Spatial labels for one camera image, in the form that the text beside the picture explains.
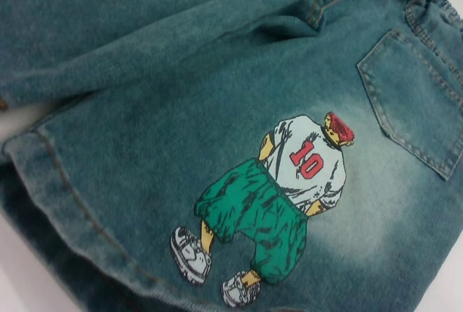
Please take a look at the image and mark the blue denim shorts with print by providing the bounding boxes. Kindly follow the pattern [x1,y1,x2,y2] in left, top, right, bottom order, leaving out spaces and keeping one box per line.
[0,0,463,312]

